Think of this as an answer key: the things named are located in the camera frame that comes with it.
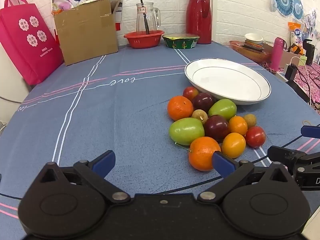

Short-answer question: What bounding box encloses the small orange kumquat front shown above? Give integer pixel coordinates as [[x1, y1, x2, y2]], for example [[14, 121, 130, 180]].
[[221, 133, 246, 159]]

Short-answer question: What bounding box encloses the small orange kumquat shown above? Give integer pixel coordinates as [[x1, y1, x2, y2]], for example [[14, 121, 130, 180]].
[[228, 115, 248, 136], [221, 133, 246, 159]]

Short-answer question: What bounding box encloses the orange tangerine with stem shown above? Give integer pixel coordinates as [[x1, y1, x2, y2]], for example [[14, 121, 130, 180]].
[[188, 137, 221, 172]]

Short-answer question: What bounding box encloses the red apple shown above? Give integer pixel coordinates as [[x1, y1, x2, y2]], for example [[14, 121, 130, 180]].
[[183, 86, 199, 102], [245, 126, 266, 148]]

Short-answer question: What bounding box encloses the small orange kumquat back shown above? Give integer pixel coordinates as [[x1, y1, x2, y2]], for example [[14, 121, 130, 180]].
[[228, 115, 248, 136]]

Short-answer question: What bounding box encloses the dark red plum front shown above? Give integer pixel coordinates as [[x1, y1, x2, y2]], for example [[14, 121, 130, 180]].
[[204, 115, 230, 142]]

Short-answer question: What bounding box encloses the dark red plum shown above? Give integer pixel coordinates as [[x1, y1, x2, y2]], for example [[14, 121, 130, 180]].
[[204, 115, 230, 142], [193, 93, 216, 113]]

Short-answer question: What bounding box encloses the green apple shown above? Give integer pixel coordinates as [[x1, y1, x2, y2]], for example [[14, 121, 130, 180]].
[[169, 118, 204, 146], [208, 99, 237, 121]]

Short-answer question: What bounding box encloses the green apple front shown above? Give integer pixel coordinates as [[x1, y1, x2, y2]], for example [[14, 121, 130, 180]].
[[169, 118, 204, 146]]

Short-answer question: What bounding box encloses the large orange tangerine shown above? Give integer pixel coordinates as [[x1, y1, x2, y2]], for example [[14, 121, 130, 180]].
[[167, 95, 194, 121]]

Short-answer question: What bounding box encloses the brown longan right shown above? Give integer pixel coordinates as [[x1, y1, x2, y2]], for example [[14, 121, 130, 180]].
[[243, 114, 257, 128]]

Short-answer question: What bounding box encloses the pink floral side cloth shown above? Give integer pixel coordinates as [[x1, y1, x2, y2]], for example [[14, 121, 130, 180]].
[[294, 63, 320, 104]]

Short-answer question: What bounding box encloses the black power adapter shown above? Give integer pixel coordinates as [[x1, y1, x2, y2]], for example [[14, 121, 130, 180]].
[[285, 63, 298, 81]]

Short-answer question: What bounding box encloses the brown longan with stem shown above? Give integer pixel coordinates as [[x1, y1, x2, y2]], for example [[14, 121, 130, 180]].
[[191, 109, 208, 125]]

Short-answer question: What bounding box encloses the blue patterned tablecloth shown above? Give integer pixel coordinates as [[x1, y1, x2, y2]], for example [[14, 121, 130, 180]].
[[0, 41, 320, 240]]

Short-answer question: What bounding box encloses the dark red plum back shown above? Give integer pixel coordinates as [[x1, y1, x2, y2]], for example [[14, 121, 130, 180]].
[[193, 93, 216, 113]]

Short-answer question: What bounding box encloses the pink water bottle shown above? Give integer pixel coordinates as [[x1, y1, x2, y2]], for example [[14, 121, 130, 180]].
[[270, 37, 287, 72]]

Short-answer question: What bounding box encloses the black pump bottle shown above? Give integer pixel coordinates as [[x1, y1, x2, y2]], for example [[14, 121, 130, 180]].
[[303, 38, 315, 65]]

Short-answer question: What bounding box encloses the red apple behind pile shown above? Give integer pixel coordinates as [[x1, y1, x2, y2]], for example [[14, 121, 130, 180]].
[[183, 86, 199, 102]]

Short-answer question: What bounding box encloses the white ceramic plate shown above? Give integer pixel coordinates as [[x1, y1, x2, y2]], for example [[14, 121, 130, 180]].
[[184, 59, 271, 105]]

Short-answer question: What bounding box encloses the orange snack bag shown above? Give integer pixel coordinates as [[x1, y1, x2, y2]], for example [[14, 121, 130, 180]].
[[287, 22, 303, 46]]

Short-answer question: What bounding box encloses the blue paper fan decoration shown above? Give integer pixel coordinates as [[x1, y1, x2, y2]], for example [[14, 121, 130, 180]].
[[271, 0, 304, 20]]

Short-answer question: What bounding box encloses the red plastic basket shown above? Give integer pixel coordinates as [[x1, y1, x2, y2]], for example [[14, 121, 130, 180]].
[[124, 30, 164, 49]]

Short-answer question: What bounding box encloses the green foil bowl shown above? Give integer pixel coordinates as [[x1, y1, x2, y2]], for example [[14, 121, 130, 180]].
[[162, 34, 200, 49]]

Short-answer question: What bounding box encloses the cardboard box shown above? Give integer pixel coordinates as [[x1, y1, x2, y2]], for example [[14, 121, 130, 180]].
[[54, 0, 118, 66]]

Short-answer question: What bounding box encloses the pink tote bag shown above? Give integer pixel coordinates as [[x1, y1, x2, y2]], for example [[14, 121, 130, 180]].
[[1, 0, 63, 86]]

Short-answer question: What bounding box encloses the red thermos jug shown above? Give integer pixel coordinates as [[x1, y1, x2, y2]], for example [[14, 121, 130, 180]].
[[185, 0, 212, 44]]

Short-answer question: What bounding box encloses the glass pitcher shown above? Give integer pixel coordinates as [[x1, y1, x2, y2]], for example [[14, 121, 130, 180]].
[[136, 2, 161, 34]]

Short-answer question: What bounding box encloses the black straw in pitcher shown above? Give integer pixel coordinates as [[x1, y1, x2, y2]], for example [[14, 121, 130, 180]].
[[140, 0, 150, 35]]

